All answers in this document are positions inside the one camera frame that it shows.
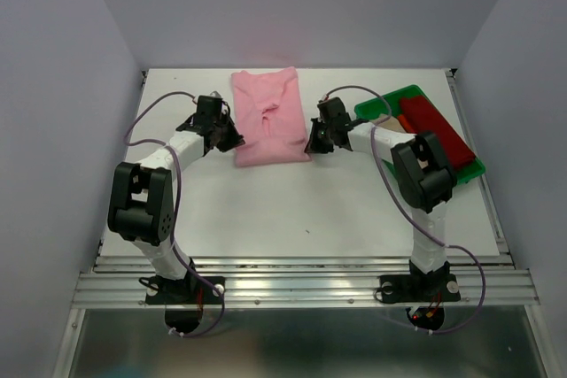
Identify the pink t-shirt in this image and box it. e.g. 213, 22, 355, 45
231, 67, 310, 167

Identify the aluminium rail frame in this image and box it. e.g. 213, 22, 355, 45
51, 68, 550, 378

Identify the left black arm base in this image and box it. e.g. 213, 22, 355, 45
138, 269, 226, 338

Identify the rolled beige t-shirt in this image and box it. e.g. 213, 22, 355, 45
372, 113, 413, 134

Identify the rolled red t-shirt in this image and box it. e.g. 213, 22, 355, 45
399, 94, 478, 171

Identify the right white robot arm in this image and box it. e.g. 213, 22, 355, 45
305, 97, 456, 298

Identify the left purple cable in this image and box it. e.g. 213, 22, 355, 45
123, 91, 226, 338

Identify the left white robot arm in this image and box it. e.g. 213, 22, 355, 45
107, 91, 245, 302

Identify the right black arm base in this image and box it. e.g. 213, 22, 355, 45
373, 261, 461, 334

